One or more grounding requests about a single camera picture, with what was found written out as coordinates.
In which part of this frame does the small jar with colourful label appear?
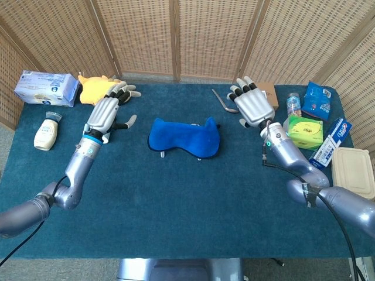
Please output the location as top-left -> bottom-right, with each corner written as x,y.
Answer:
286,92 -> 302,118

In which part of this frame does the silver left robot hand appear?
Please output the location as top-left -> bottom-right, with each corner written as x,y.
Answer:
87,81 -> 142,132

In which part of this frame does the grey robot torso base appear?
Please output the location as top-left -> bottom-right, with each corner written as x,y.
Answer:
116,258 -> 246,281

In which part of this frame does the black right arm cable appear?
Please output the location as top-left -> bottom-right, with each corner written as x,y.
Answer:
261,146 -> 361,281

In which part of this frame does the blue microfiber cloth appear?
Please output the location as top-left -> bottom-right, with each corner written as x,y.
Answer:
147,116 -> 221,161

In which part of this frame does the yellow plush toy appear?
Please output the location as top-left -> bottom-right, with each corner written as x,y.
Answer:
77,74 -> 127,107

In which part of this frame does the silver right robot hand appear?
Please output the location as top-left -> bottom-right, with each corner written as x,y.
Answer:
227,76 -> 276,129

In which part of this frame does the blue snack bag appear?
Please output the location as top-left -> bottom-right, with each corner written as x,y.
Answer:
301,81 -> 334,121

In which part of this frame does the beige lidded food container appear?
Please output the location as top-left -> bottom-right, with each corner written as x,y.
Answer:
330,147 -> 375,201

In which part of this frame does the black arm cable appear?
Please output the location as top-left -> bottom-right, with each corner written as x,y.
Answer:
261,146 -> 361,281
0,175 -> 68,266

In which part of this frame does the cream squeeze bottle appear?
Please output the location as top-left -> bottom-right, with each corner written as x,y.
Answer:
33,111 -> 63,152

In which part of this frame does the wicker folding screen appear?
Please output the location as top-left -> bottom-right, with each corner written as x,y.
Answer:
0,0 -> 375,205

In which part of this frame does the brown cardboard box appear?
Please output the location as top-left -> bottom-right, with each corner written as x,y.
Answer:
256,82 -> 279,111

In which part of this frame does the green tissue box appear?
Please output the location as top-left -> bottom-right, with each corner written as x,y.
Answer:
285,114 -> 325,152

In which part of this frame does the metal spoon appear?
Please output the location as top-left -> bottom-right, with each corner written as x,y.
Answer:
212,88 -> 239,114

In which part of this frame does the blue white toothpaste box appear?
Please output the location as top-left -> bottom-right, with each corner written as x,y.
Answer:
308,117 -> 353,170

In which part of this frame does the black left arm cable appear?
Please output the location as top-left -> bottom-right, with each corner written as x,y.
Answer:
0,175 -> 68,266

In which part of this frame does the teal carpet table cover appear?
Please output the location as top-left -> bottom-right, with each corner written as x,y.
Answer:
0,83 -> 367,260

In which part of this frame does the pale purple carton box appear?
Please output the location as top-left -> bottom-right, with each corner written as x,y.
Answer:
13,70 -> 80,108

